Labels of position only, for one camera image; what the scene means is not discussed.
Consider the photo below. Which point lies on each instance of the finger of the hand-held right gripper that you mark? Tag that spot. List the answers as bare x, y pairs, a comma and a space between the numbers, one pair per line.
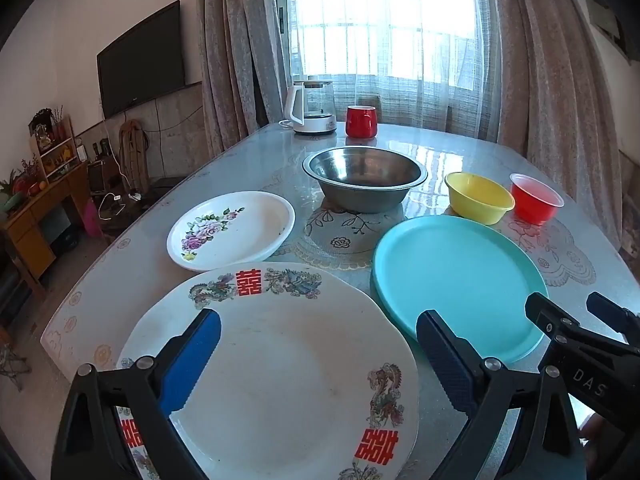
615, 315
545, 312

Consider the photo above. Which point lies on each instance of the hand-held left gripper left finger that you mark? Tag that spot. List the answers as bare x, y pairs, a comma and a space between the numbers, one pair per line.
192, 360

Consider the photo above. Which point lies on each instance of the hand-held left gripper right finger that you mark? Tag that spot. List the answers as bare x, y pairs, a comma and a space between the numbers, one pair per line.
445, 360

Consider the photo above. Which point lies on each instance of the teal plastic plate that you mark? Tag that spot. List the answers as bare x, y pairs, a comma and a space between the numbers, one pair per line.
450, 280

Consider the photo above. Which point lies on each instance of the large white dragon print plate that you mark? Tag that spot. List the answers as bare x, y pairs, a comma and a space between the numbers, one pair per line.
280, 375

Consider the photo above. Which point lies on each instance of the red plastic bowl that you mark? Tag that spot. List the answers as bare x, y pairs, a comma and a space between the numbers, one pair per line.
532, 205

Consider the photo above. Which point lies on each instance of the white floral plate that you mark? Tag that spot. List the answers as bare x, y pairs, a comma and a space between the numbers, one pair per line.
240, 240

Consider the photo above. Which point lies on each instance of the yellow plastic bowl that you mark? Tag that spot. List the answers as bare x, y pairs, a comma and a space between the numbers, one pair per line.
480, 200

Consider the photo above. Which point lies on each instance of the stainless steel bowl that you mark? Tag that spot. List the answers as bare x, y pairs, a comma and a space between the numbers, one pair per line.
365, 170

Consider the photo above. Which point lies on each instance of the pink bag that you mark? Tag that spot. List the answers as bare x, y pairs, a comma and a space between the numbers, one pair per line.
92, 217

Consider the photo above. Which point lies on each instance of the wooden cabinet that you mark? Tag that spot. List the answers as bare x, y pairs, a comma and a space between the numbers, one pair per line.
30, 240

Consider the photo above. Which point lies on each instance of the wooden folding chair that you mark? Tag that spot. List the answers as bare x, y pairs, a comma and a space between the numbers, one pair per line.
132, 155

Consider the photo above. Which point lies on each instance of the beige curtain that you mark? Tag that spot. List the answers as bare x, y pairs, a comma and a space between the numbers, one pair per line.
225, 60
540, 85

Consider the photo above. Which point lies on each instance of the artificial fruit and flowers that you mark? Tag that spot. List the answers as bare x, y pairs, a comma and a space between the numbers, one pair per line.
22, 185

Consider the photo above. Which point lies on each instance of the small wooden shelf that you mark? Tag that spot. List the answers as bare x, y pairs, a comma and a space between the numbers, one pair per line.
55, 152

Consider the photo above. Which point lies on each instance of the red mug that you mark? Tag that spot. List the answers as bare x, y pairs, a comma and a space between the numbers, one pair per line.
360, 122

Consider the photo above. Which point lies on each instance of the white sheer curtain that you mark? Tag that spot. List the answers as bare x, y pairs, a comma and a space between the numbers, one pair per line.
400, 95

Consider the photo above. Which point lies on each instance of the white glass kettle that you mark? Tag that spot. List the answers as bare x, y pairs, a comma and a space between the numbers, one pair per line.
312, 110

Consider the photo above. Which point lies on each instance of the barred window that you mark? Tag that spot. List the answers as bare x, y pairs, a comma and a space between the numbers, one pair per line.
350, 10

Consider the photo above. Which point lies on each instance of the grey wall electrical box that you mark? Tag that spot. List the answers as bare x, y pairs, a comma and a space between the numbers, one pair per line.
602, 15

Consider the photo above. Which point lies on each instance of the black wall television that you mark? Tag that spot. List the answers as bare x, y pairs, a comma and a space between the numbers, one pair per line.
140, 60

